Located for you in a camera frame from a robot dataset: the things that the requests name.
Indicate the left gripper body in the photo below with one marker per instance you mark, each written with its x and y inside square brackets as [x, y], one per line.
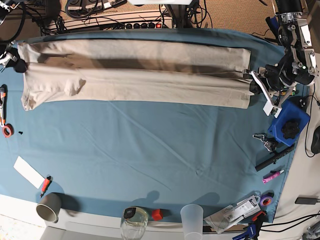
[275, 86]

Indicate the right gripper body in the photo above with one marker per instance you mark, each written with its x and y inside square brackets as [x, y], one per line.
[8, 56]

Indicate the beige T-shirt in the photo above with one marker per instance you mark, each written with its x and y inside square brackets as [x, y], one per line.
[134, 70]

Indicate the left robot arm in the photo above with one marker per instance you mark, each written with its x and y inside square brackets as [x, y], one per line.
[297, 66]

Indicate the orange utility knife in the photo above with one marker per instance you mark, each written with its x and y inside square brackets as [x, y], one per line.
[3, 101]

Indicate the blue box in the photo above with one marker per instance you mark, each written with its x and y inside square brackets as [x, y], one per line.
[289, 111]

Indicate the black knob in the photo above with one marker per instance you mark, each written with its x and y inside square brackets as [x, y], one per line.
[290, 129]

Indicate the red tape roll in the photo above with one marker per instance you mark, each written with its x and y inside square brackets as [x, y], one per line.
[7, 130]

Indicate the black computer mouse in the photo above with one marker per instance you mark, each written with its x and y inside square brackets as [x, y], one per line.
[315, 145]

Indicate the pink marker pen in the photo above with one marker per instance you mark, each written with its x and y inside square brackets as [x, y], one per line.
[272, 175]

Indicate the white paper card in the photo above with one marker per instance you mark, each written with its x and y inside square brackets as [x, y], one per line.
[28, 172]

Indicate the blue tablecloth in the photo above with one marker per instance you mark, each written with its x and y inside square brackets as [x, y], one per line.
[104, 156]

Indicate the purple tape roll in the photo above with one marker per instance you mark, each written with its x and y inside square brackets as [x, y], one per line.
[266, 200]

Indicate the red screwdriver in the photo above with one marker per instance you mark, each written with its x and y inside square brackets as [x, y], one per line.
[46, 183]

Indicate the translucent plastic cup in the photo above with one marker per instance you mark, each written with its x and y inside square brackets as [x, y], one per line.
[192, 216]

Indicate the grey mug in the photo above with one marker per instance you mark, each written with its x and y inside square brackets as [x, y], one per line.
[49, 207]

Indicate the blue clamp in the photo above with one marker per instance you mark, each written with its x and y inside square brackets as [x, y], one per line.
[252, 231]

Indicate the red cube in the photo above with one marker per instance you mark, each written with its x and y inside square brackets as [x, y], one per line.
[157, 214]

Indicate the glass with liquid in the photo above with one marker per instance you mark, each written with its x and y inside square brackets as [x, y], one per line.
[133, 224]

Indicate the black rail bar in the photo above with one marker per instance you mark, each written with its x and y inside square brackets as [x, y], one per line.
[273, 159]

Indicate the power strip with red switch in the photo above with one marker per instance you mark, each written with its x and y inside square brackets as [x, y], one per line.
[135, 25]

